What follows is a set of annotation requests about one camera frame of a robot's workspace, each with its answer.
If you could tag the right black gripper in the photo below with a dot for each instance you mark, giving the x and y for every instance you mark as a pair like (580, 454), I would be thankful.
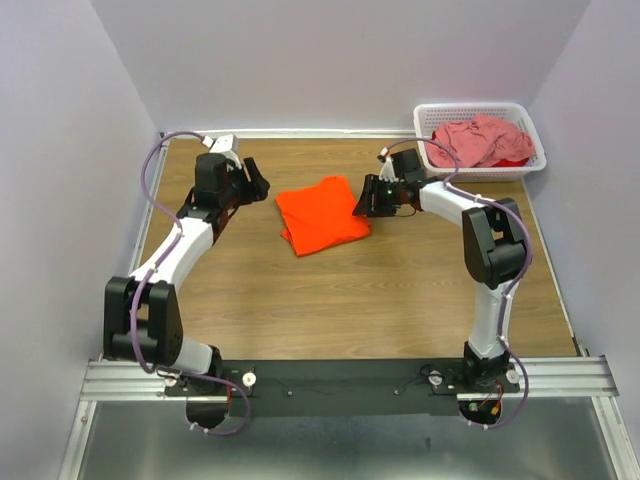
(371, 184)

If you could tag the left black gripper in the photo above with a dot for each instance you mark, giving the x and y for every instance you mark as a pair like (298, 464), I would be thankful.
(255, 190)

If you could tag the orange t shirt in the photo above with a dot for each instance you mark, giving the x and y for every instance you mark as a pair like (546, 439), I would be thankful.
(321, 216)

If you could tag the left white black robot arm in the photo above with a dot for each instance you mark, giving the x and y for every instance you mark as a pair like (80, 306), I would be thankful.
(142, 320)

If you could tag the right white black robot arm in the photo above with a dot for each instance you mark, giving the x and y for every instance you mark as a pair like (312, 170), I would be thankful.
(497, 250)

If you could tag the white plastic basket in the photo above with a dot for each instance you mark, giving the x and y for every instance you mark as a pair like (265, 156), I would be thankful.
(427, 117)

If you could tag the pink t shirt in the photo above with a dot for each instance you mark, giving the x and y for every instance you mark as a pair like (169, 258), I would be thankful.
(483, 141)

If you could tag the red t shirt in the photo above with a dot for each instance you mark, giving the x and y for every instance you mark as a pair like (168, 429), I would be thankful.
(504, 163)

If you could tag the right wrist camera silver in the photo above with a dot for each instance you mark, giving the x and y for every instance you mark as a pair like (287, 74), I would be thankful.
(387, 171)

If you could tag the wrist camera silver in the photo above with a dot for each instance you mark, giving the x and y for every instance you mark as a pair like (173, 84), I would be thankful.
(225, 144)
(387, 171)

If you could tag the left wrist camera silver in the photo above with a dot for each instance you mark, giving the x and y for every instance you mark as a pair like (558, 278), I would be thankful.
(225, 144)

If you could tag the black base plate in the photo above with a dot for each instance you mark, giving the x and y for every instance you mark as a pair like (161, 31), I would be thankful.
(340, 388)

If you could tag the aluminium front rail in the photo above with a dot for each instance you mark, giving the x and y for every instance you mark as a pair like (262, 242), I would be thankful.
(552, 377)

